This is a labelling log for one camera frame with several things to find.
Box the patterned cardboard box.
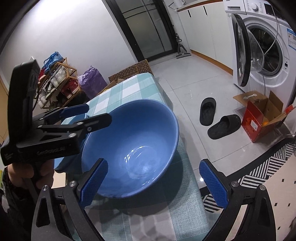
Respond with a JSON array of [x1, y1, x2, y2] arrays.
[[108, 60, 154, 90]]

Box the grey mop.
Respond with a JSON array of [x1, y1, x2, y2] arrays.
[[172, 23, 192, 59]]

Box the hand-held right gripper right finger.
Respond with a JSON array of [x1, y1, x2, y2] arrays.
[[199, 159, 277, 241]]

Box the person's left hand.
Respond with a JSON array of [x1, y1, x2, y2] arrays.
[[3, 160, 55, 193]]

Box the white kitchen countertop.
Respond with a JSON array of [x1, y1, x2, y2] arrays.
[[177, 0, 223, 12]]

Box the wooden shoe rack with shoes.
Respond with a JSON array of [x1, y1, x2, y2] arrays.
[[37, 52, 80, 108]]

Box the white washing machine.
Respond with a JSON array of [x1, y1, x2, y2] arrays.
[[223, 0, 296, 109]]

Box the dark blue bowl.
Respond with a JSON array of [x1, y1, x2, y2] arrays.
[[81, 100, 179, 199]]

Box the black and white rug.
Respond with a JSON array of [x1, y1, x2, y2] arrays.
[[201, 139, 296, 241]]

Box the white base cabinets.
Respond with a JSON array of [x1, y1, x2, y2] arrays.
[[177, 0, 234, 75]]

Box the red cardboard box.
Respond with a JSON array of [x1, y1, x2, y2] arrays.
[[232, 90, 294, 143]]

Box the teal checked tablecloth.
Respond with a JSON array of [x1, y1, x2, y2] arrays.
[[61, 72, 216, 241]]

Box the purple plastic bag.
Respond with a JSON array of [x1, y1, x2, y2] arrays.
[[77, 66, 108, 99]]

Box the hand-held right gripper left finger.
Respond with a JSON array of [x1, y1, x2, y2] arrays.
[[31, 158, 109, 241]]

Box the wooden door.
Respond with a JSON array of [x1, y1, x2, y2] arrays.
[[0, 76, 11, 145]]

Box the black slipper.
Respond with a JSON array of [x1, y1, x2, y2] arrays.
[[200, 97, 217, 126], [207, 114, 242, 140]]

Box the black framed glass door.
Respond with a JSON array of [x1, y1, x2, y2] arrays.
[[105, 0, 177, 62]]

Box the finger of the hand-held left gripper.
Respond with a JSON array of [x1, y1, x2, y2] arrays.
[[38, 113, 112, 142], [32, 103, 89, 127]]

